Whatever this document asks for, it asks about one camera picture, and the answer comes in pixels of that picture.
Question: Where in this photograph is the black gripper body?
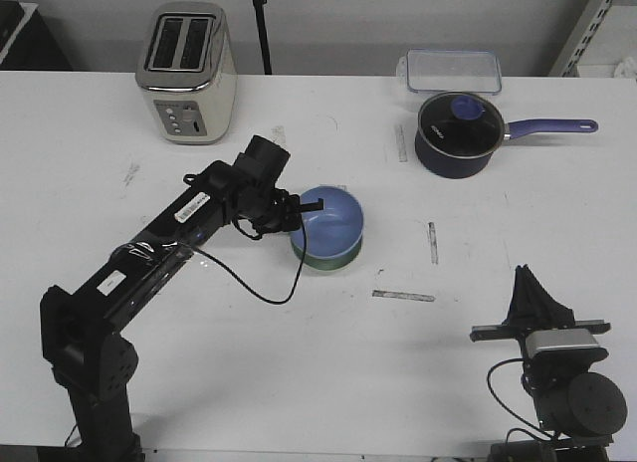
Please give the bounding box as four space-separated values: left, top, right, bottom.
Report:
470 320 610 382
249 189 302 236

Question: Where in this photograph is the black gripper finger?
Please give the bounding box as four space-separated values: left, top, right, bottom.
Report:
298 198 323 214
503 265 535 328
523 265 573 328

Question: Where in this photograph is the blue bowl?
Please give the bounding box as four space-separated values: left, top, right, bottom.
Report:
290 185 364 261

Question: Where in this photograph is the green bowl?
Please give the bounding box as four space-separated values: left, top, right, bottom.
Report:
291 240 363 272

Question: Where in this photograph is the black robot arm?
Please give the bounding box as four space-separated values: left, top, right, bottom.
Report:
36 135 323 461
470 266 628 461

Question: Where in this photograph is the dark blue saucepan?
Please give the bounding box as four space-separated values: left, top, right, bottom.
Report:
414 118 599 179

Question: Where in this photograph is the glass pot lid blue knob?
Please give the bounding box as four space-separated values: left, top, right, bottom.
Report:
418 92 505 158

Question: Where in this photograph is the cream and chrome toaster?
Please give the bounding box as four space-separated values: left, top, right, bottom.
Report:
135 1 237 145

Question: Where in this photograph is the clear plastic food container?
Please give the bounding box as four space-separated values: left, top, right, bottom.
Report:
395 49 502 95

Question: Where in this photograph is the black tripod pole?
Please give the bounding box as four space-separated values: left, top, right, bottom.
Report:
252 0 273 75

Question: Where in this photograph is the white crumpled cloth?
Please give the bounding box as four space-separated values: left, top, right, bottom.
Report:
613 56 637 80

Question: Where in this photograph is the grey metal shelf upright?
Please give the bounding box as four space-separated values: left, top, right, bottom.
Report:
548 0 622 78

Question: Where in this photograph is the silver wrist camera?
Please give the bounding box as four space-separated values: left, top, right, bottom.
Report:
525 328 600 358

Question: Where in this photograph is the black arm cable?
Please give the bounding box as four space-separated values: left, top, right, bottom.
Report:
196 217 308 306
486 358 548 438

